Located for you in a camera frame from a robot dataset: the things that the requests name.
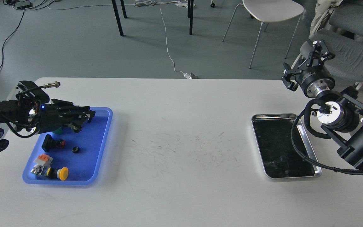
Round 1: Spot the small black gear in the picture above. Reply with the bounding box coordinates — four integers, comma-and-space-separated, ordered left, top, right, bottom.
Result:
72, 146, 80, 154

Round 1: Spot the white chair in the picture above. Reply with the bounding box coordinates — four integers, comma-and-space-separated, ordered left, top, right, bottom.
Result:
222, 0, 304, 69

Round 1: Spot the black floor cable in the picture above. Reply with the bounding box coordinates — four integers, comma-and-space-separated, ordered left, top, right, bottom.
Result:
0, 0, 56, 103

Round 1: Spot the black table leg left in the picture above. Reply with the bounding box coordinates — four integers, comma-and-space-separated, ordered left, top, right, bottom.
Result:
111, 0, 127, 37

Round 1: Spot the grey padded chair near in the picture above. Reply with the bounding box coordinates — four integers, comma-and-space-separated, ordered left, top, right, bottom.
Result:
310, 29, 363, 82

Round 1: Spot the grey padded chair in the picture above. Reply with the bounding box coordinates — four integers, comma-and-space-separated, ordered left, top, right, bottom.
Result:
310, 29, 363, 82
329, 3, 363, 37

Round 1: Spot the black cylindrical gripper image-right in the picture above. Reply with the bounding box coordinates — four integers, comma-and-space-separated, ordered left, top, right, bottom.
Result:
281, 40, 336, 98

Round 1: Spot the orange white contact block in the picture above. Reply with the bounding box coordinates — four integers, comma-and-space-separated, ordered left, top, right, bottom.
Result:
34, 154, 54, 167

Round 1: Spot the silver metal tray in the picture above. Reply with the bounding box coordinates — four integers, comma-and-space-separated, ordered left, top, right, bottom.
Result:
251, 113, 322, 181

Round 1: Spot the grey padded chair far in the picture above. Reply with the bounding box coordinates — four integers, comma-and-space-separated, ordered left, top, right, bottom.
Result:
329, 3, 363, 37

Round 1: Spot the black power strip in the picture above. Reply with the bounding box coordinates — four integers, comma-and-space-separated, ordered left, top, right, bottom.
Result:
14, 0, 32, 10

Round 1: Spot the white floor cable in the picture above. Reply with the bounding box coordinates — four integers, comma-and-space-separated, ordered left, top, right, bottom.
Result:
48, 0, 196, 76

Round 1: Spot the yellow push button switch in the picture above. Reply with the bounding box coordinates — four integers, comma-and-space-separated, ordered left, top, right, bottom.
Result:
30, 166, 69, 181

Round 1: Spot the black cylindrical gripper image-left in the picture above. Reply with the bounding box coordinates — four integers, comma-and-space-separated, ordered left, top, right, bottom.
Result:
30, 99, 95, 134

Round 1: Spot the blue plastic tray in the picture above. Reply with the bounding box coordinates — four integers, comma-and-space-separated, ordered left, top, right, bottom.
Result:
22, 107, 113, 186

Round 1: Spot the black table leg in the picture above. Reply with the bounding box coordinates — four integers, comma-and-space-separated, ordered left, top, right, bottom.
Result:
187, 0, 194, 35
111, 0, 127, 37

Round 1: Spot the white power adapter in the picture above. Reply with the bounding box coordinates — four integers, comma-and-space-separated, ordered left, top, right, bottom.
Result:
183, 73, 198, 79

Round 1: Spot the black table leg right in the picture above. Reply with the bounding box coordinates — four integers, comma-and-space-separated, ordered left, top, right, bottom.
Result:
187, 0, 194, 35

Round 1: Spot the green push button switch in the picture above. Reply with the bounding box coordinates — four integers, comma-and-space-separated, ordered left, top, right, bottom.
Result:
52, 127, 64, 135

